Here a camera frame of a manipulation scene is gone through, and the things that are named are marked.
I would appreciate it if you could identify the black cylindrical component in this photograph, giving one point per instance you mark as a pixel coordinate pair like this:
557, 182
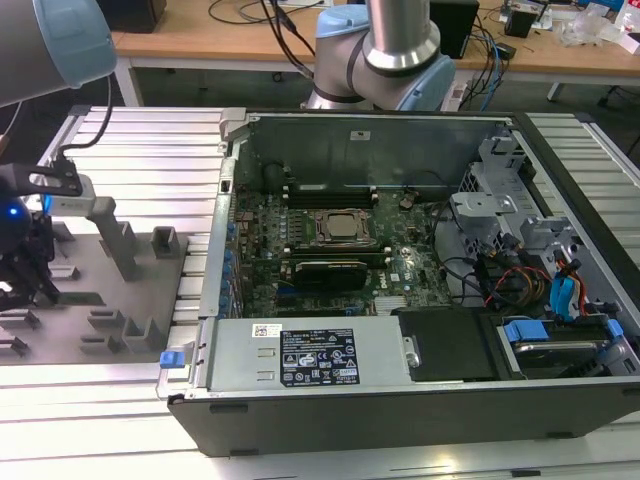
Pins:
274, 176

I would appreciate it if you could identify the blue case latch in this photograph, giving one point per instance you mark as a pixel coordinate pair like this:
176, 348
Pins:
170, 360

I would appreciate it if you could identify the red white carton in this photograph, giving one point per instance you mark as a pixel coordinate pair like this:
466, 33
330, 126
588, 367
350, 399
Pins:
631, 30

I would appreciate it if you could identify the tall black box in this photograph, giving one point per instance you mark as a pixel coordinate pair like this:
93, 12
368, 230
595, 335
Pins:
457, 25

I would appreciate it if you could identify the grey power supply with label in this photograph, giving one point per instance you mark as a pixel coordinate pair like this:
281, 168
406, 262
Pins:
240, 350

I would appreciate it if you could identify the wooden desk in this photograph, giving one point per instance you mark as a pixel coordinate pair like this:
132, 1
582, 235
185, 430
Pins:
200, 45

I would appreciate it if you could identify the hard disk in blue carrier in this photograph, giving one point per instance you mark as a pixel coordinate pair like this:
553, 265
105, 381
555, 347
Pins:
525, 332

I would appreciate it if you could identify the grey parts rack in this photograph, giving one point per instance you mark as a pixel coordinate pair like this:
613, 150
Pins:
155, 285

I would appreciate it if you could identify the black graphics card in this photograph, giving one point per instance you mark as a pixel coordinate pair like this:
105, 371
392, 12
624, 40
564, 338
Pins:
330, 275

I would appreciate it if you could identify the round coin battery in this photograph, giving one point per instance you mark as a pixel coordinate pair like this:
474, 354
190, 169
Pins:
406, 200

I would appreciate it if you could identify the large black box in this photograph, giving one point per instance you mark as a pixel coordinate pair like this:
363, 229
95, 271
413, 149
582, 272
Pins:
145, 15

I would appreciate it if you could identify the grey metal drive cage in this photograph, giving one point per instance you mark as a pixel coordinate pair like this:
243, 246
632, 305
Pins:
480, 205

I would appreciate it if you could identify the small black box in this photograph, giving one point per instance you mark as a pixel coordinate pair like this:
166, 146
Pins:
520, 22

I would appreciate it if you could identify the black plastic shroud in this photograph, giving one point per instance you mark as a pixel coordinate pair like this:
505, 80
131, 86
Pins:
445, 345

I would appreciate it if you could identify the clear plastic bags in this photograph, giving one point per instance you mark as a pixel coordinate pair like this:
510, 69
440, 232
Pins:
585, 27

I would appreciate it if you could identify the green motherboard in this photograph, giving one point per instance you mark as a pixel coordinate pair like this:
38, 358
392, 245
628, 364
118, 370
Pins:
415, 280

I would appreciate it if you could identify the black open PC case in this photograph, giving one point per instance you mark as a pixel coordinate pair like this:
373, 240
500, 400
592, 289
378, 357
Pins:
350, 420

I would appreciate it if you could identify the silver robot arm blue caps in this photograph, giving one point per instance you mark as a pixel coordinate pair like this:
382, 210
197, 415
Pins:
395, 30

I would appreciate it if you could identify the small black adapter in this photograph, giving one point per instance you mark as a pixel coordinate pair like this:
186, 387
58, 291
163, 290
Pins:
506, 51

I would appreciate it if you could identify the small silver heatsink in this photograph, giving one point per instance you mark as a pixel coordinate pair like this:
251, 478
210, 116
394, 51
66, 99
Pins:
389, 306

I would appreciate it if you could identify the white wrist camera black mount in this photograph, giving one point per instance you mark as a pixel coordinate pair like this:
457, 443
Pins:
75, 202

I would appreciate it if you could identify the silver CPU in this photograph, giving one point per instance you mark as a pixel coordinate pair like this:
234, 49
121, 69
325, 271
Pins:
345, 225

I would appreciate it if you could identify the black RAM slot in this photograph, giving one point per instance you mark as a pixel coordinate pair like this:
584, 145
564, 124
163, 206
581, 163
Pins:
380, 258
330, 201

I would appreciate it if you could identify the white power strip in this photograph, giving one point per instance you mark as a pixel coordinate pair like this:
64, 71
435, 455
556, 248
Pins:
456, 96

